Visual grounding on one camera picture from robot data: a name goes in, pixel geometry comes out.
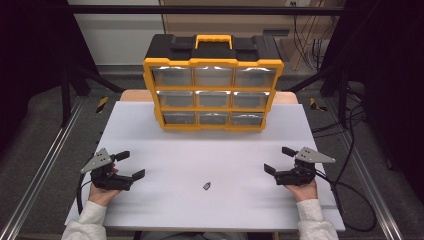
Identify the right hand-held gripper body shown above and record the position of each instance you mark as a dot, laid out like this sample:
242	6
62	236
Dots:
296	176

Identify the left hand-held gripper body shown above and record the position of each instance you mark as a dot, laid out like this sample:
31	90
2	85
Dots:
105	178

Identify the small dark metal part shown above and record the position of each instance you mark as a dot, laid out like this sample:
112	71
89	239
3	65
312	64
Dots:
207	186

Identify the yellow black organizer cabinet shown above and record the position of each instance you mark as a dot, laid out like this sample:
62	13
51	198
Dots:
213	50

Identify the person's right hand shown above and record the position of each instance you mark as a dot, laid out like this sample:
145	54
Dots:
305	192

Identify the person's left hand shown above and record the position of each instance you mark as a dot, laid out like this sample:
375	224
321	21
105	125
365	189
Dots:
100	196

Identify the left yellow clamp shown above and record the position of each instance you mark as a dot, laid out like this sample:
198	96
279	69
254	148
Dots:
102	104

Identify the wooden table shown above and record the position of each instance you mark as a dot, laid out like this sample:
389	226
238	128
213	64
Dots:
133	96

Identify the white foam board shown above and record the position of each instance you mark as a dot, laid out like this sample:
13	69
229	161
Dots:
200	156

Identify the black metal stand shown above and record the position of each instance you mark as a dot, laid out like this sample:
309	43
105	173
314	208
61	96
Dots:
65	96
342	96

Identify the grid of clear drawers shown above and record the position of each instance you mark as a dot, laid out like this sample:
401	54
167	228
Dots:
213	99

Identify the black curtain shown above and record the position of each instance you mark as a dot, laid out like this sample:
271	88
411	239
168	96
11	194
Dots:
393	83
30	50

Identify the light wooden cabinet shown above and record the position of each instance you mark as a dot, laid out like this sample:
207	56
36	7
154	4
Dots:
233	23

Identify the aluminium floor rail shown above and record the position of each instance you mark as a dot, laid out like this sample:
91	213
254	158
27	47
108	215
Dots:
43	166
366	176

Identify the black horizontal frame bar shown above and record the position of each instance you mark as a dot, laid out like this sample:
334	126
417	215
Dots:
200	9

